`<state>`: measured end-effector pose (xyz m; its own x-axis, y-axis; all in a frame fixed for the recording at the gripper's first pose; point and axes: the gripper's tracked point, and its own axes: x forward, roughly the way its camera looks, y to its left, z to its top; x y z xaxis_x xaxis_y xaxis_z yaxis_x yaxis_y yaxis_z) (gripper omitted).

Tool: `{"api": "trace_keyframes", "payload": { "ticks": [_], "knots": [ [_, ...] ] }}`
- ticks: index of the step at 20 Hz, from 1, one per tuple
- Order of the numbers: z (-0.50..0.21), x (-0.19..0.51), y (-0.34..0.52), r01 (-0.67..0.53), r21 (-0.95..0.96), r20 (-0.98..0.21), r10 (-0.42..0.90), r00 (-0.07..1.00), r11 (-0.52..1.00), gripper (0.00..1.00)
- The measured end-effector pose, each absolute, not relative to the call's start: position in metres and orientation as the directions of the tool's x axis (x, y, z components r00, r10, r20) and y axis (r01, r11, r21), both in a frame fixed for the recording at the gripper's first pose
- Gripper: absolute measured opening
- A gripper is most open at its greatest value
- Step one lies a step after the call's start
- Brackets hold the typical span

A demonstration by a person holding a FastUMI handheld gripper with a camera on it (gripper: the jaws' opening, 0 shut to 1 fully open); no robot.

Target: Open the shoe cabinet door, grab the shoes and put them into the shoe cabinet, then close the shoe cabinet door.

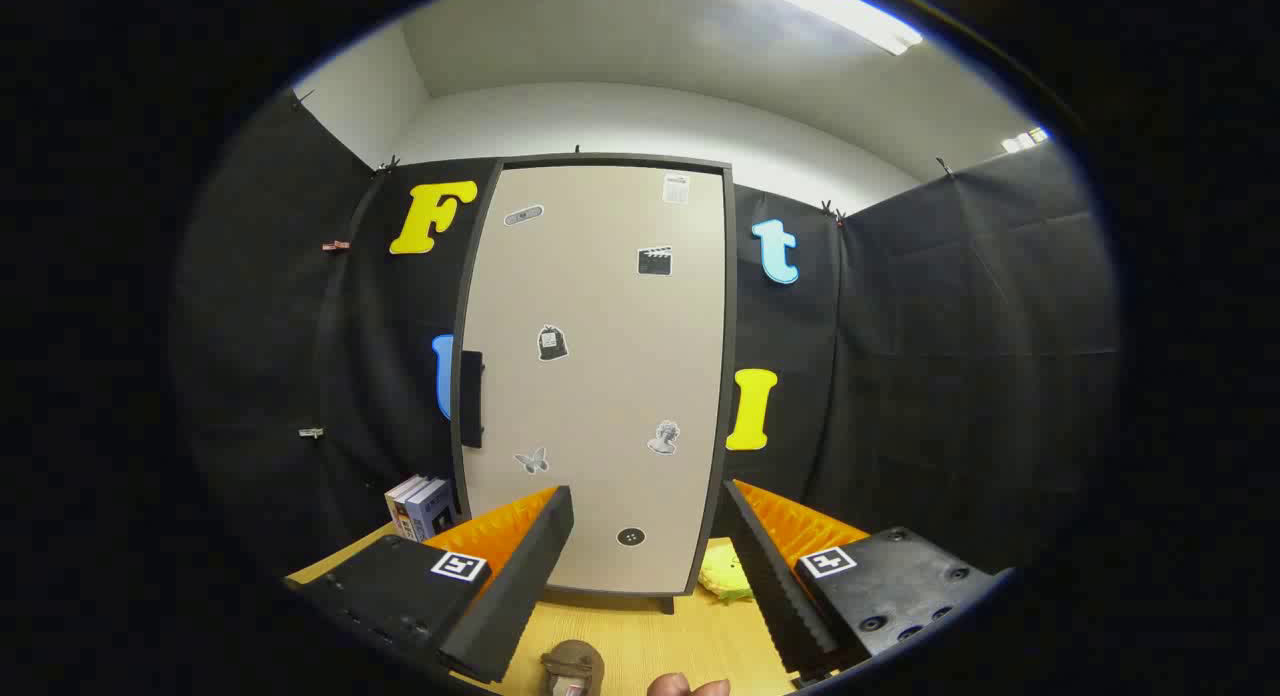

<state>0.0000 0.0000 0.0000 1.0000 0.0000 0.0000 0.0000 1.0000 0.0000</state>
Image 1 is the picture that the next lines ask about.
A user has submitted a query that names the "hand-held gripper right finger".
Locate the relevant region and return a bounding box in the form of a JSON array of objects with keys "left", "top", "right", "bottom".
[{"left": 723, "top": 479, "right": 1004, "bottom": 682}]

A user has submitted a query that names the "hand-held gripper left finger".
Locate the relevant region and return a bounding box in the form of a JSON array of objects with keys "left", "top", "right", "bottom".
[{"left": 285, "top": 486, "right": 577, "bottom": 685}]

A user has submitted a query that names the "brown fuzzy shoe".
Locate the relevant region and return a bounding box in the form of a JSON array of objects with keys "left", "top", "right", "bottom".
[{"left": 540, "top": 639, "right": 606, "bottom": 696}]

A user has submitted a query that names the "dark grey shoe cabinet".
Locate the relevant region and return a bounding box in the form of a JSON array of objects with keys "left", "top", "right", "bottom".
[{"left": 450, "top": 154, "right": 739, "bottom": 615}]

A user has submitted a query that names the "beige shoe cabinet door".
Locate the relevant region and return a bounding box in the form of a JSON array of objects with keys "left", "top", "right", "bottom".
[{"left": 455, "top": 166, "right": 726, "bottom": 595}]

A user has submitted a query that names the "yellow fluffy plush item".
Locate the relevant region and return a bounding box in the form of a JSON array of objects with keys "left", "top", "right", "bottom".
[{"left": 697, "top": 544, "right": 757, "bottom": 603}]

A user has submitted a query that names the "blue cover book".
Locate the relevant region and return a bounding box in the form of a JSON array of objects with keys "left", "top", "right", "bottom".
[{"left": 408, "top": 479, "right": 457, "bottom": 539}]

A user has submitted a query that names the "white cover book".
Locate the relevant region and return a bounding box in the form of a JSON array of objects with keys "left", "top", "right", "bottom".
[{"left": 385, "top": 474, "right": 426, "bottom": 542}]

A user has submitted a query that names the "black backdrop cloth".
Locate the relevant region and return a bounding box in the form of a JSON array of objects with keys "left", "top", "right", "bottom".
[{"left": 170, "top": 86, "right": 1121, "bottom": 617}]

